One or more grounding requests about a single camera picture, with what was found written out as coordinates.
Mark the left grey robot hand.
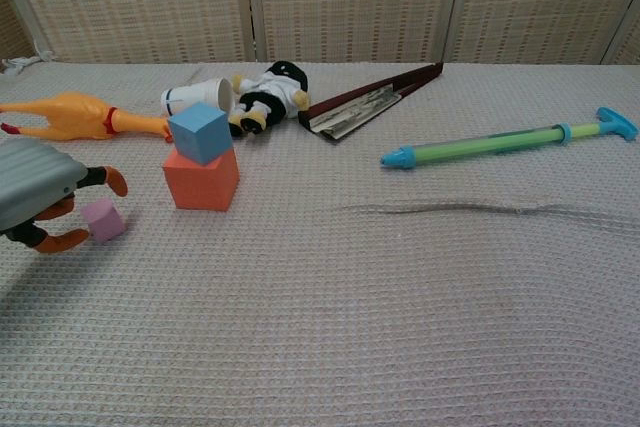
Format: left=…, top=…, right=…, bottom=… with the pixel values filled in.
left=0, top=140, right=129, bottom=254

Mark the small pink foam cube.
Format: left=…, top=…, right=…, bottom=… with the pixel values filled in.
left=81, top=198, right=125, bottom=245

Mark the medium blue foam cube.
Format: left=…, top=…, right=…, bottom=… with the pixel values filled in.
left=167, top=101, right=234, bottom=166

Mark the yellow rubber chicken toy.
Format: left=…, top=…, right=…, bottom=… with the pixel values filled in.
left=0, top=90, right=176, bottom=144

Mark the woven folding screen panel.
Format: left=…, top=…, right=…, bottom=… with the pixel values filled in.
left=442, top=0, right=640, bottom=66
left=244, top=0, right=469, bottom=64
left=602, top=0, right=640, bottom=66
left=0, top=0, right=254, bottom=66
left=0, top=0, right=36, bottom=62

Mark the large orange foam cube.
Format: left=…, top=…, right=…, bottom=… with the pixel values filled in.
left=162, top=149, right=241, bottom=211

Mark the white paper cup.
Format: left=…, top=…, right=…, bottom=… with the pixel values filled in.
left=160, top=77, right=236, bottom=123

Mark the black white plush doll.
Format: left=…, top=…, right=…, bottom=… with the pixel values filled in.
left=227, top=60, right=311, bottom=138

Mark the dark red folding fan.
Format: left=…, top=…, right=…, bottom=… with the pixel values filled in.
left=297, top=61, right=445, bottom=145

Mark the beige woven tablecloth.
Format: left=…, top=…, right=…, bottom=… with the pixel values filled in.
left=0, top=54, right=640, bottom=427

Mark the green blue water squirter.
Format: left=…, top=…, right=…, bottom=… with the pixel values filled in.
left=379, top=106, right=640, bottom=172

